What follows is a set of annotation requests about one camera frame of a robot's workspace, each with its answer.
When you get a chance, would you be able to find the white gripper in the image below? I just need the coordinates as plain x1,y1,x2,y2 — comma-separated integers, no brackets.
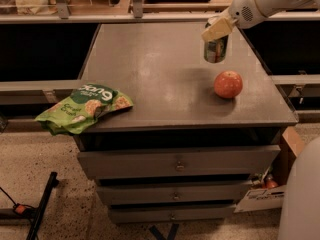
201,0,266,42

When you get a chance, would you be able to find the green soda can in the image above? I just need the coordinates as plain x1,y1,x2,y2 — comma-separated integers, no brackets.
204,36,228,63

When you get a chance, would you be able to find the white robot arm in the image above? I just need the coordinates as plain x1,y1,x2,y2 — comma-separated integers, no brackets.
202,0,320,240

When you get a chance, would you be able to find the green rice chip bag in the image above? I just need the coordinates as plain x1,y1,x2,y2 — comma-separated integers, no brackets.
35,83,133,135

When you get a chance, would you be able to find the orange fruit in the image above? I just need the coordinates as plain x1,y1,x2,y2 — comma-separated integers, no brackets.
214,71,243,99

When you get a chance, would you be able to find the grey drawer cabinet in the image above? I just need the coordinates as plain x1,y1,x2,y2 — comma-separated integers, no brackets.
77,22,297,211

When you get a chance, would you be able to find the top grey drawer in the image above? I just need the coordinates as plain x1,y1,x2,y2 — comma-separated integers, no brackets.
78,145,280,179

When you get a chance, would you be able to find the grey drawer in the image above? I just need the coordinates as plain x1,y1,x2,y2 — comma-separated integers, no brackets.
108,204,236,224
78,145,280,179
97,181,250,205

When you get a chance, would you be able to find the orange bottle in box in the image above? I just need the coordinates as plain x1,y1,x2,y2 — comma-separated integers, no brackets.
264,174,278,189

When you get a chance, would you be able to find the middle grey drawer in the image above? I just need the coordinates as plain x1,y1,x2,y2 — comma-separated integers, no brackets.
97,181,250,205

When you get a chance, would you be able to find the cardboard box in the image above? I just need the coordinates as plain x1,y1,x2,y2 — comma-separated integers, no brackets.
235,127,305,213

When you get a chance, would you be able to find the bottom grey drawer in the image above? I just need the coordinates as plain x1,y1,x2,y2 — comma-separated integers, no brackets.
108,204,236,224

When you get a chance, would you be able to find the black metal stand leg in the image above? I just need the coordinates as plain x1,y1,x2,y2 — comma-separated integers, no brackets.
26,172,59,240

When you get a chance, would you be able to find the grey metal rail frame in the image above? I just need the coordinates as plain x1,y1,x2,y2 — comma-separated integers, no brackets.
0,0,319,24

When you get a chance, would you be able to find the orange cable clip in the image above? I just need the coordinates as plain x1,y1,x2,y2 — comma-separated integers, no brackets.
14,204,26,215

